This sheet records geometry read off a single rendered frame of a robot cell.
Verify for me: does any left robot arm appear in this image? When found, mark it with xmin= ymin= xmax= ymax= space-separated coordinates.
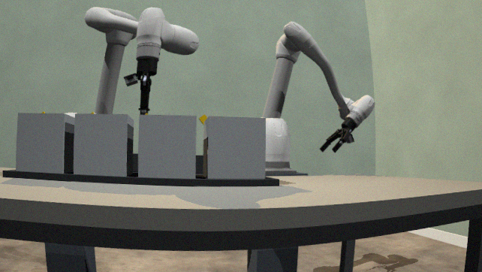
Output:
xmin=262 ymin=22 xmax=375 ymax=174

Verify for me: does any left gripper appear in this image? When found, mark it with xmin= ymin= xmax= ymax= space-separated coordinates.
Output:
xmin=320 ymin=118 xmax=356 ymax=152

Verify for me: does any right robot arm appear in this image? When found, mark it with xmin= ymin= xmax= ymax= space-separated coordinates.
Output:
xmin=85 ymin=7 xmax=199 ymax=114

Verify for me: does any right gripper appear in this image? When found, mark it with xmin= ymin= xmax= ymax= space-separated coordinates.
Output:
xmin=137 ymin=58 xmax=158 ymax=114

